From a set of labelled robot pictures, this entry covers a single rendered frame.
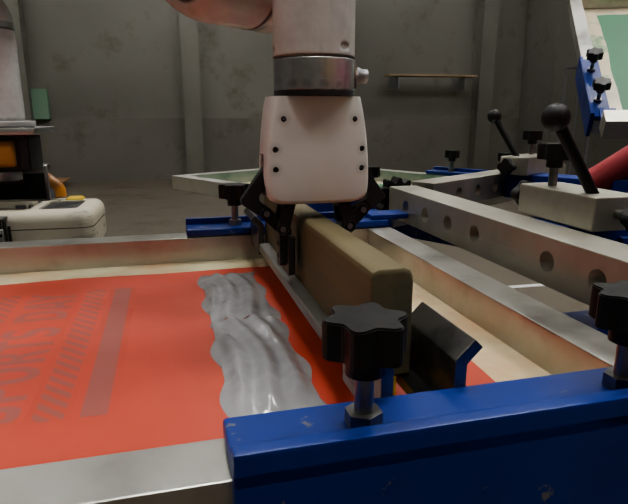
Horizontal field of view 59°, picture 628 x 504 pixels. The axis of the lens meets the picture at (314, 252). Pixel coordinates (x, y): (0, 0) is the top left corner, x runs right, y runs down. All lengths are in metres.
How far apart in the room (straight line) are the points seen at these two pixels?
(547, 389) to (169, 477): 0.21
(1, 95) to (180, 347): 0.65
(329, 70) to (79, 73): 10.28
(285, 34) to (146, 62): 10.12
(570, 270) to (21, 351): 0.50
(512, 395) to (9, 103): 0.91
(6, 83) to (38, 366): 0.64
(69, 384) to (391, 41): 10.93
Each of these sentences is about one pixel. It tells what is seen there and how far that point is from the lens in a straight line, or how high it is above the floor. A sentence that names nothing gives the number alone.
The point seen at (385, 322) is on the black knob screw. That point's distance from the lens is 0.27.
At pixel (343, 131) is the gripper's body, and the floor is 1.14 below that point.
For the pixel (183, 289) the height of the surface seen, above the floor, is 0.96.
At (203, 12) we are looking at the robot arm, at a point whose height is 1.24.
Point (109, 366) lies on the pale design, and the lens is 0.50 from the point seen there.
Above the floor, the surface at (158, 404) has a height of 0.96.
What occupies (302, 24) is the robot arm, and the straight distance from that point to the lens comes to 0.51.
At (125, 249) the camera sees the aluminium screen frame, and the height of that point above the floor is 0.98.
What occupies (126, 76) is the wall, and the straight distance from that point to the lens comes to 10.63.
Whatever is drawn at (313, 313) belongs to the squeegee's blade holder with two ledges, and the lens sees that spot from 0.47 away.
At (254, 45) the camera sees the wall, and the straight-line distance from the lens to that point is 10.68.
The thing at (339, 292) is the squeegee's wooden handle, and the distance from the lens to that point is 0.42.
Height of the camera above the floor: 1.16
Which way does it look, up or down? 14 degrees down
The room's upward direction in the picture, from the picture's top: straight up
